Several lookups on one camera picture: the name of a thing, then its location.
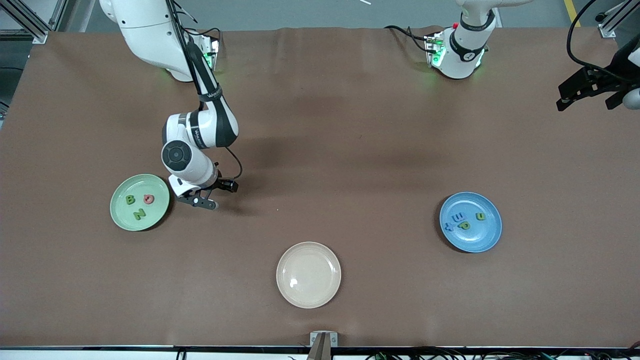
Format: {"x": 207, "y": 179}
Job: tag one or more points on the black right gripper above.
{"x": 220, "y": 183}

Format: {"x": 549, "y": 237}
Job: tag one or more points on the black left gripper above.
{"x": 607, "y": 80}

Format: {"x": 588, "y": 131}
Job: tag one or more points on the red letter G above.
{"x": 148, "y": 199}

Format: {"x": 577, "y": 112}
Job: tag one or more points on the green letter N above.
{"x": 139, "y": 214}

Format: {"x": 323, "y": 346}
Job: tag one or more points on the green letter B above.
{"x": 130, "y": 200}

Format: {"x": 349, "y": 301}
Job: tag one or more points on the green plate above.
{"x": 120, "y": 215}

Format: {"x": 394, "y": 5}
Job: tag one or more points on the green letter u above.
{"x": 480, "y": 216}

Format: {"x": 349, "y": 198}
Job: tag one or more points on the blue letter m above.
{"x": 459, "y": 217}

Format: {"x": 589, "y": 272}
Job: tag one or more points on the green letter p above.
{"x": 465, "y": 226}

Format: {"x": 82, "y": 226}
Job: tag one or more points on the blue letter x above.
{"x": 449, "y": 226}

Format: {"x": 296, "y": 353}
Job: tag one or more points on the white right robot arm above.
{"x": 150, "y": 30}

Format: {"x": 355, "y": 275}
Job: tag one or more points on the beige plate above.
{"x": 308, "y": 275}

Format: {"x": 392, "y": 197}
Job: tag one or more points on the brown table cover mat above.
{"x": 350, "y": 300}

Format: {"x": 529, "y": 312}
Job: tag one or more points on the blue plate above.
{"x": 480, "y": 240}

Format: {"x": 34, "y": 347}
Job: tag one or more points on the aluminium frame profile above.
{"x": 606, "y": 30}
{"x": 39, "y": 36}

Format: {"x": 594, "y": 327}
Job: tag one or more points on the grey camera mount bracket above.
{"x": 323, "y": 339}

